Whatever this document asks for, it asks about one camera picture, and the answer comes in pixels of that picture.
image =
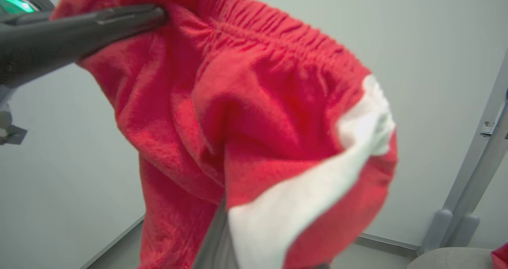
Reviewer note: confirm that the grey partition post with feet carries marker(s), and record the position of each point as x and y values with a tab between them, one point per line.
476	173

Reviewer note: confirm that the plain red garment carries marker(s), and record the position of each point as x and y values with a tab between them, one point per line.
502	259

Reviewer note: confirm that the grey fabric sofa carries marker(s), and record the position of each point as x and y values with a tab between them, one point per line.
448	260

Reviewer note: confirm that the grey partition base rail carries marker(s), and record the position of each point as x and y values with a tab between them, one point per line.
113	243
389	244

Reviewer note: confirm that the red shorts white stripe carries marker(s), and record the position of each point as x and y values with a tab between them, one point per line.
258	102

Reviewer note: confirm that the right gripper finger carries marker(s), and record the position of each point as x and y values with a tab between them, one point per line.
216	245

